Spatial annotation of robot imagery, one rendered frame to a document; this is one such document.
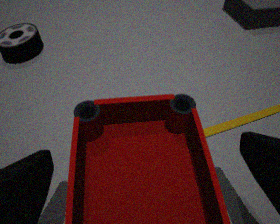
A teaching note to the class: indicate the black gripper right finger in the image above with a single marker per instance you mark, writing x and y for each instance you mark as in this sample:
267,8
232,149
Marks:
262,156

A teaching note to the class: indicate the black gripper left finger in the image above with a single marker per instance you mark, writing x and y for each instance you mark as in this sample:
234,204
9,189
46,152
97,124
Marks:
23,188

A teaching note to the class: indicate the black toy tyre with grey hub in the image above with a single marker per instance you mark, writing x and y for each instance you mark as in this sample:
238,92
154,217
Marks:
20,43

